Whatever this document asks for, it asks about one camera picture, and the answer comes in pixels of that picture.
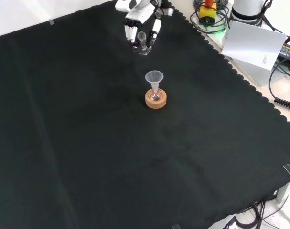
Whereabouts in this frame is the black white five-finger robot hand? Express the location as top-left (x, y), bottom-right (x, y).
top-left (122, 0), bottom-right (175, 52)

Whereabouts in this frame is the clear graduated cylinder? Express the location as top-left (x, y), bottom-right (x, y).
top-left (134, 31), bottom-right (153, 56)

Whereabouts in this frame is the clear round-bottom flask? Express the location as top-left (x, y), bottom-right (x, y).
top-left (150, 87), bottom-right (163, 101)

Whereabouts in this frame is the clear plastic funnel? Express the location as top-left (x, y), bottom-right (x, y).
top-left (145, 70), bottom-right (164, 96)

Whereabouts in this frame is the yellow stop button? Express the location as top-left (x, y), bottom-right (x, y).
top-left (199, 0), bottom-right (218, 26)

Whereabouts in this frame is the grey box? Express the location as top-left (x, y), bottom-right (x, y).
top-left (230, 56), bottom-right (279, 87)

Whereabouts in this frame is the black cloth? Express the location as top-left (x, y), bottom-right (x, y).
top-left (0, 0), bottom-right (290, 229)

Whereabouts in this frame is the black power adapter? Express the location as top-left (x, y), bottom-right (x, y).
top-left (278, 43), bottom-right (290, 61)

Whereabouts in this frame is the black looped cable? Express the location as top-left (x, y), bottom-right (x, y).
top-left (189, 0), bottom-right (232, 34)

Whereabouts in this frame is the cork ring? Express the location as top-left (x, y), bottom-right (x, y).
top-left (145, 88), bottom-right (168, 110)

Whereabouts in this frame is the black thin cable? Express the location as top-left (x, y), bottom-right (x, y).
top-left (268, 53), bottom-right (290, 101)

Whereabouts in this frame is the black coiled cable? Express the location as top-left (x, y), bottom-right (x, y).
top-left (273, 96), bottom-right (290, 110)

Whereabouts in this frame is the white bench bracket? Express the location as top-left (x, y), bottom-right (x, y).
top-left (275, 178), bottom-right (290, 204)

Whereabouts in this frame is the black cable bundle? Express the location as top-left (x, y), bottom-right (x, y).
top-left (223, 194), bottom-right (290, 229)

